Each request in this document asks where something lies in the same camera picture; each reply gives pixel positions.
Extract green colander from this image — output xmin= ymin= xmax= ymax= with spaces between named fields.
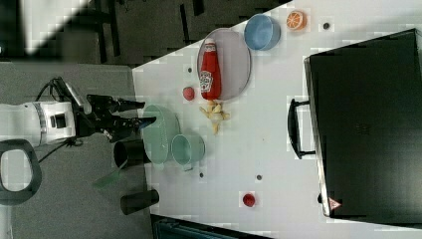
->
xmin=142 ymin=105 xmax=180 ymax=165

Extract black utensil holder cup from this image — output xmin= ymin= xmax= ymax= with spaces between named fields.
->
xmin=113 ymin=139 xmax=150 ymax=167

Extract black cylinder cup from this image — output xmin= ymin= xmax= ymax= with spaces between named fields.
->
xmin=120 ymin=189 xmax=159 ymax=215

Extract green slotted spatula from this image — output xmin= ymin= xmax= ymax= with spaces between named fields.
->
xmin=93 ymin=161 xmax=127 ymax=189

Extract black toaster oven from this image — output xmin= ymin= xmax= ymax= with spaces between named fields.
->
xmin=304 ymin=29 xmax=422 ymax=228

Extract blue bowl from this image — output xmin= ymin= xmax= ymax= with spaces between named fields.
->
xmin=244 ymin=14 xmax=282 ymax=51

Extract orange slice toy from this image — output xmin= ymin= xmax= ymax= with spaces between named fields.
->
xmin=286 ymin=10 xmax=308 ymax=31

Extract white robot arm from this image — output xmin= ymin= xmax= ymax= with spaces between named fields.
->
xmin=1 ymin=95 xmax=156 ymax=147

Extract red ketchup bottle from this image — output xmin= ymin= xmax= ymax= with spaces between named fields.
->
xmin=199 ymin=38 xmax=222 ymax=101

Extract grey round plate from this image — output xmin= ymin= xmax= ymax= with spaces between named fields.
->
xmin=197 ymin=29 xmax=251 ymax=101

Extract red strawberry toy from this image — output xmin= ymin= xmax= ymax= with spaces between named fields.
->
xmin=182 ymin=87 xmax=195 ymax=101

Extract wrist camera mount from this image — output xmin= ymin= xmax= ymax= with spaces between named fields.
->
xmin=52 ymin=78 xmax=92 ymax=115

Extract small red tomato toy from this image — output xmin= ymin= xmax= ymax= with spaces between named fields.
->
xmin=243 ymin=193 xmax=256 ymax=207

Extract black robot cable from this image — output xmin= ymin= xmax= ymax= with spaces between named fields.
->
xmin=34 ymin=77 xmax=84 ymax=164

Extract peeled banana toy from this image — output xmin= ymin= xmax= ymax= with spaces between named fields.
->
xmin=199 ymin=101 xmax=230 ymax=135

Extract green mug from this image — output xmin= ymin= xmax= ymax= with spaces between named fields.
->
xmin=170 ymin=133 xmax=205 ymax=171

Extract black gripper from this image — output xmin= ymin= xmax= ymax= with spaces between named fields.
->
xmin=76 ymin=95 xmax=156 ymax=140

